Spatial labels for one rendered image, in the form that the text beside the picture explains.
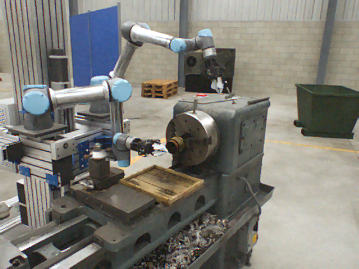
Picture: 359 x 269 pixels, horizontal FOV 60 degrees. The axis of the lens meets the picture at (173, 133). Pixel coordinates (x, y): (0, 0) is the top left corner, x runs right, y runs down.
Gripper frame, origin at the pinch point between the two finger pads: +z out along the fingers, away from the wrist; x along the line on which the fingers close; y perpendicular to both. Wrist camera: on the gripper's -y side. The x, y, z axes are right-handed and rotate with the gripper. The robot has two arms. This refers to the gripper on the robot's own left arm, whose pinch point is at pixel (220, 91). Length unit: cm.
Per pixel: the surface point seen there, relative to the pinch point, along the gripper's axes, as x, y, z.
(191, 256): -13, 45, 79
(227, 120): 1.5, 1.7, 17.6
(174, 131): -21.3, 23.3, 16.2
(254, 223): -17, -33, 97
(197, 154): -14.1, 17.3, 32.2
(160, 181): -27, 38, 41
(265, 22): -302, -916, -211
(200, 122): -6.4, 17.0, 14.2
